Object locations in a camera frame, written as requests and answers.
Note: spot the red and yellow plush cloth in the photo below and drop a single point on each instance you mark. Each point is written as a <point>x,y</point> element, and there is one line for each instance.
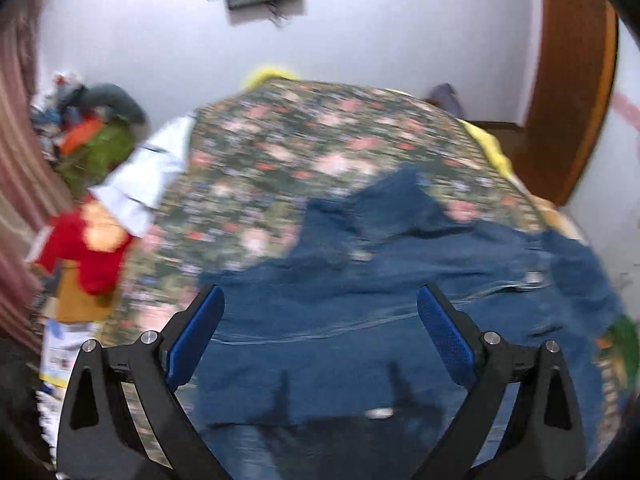
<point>70,252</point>

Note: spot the floral bed blanket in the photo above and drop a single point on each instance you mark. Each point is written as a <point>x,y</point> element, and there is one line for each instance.
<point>300,160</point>

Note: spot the striped pink curtain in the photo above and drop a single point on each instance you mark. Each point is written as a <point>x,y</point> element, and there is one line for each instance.
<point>20,160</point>

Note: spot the blue denim jeans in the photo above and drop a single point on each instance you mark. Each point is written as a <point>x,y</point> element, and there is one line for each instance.
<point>350,310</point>

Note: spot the scattered papers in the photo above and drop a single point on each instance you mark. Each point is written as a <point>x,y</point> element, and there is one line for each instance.
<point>60,355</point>

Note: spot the white cloth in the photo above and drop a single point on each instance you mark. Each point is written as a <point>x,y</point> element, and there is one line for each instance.
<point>145,175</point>

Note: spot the green cloth cover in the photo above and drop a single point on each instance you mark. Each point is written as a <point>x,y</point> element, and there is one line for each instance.
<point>105,157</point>

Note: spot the grey garment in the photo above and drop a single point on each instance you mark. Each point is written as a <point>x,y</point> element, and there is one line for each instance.
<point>115,97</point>

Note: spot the purple bag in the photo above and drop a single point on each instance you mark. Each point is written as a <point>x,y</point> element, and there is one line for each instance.
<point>445,97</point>

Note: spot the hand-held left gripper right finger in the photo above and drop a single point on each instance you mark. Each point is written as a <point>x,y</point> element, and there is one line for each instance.
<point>447,340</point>

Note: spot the wooden wardrobe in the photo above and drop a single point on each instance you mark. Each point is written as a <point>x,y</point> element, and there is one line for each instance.
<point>565,85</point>

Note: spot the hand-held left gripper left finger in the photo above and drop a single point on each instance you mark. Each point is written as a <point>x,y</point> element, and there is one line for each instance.
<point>192,340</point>

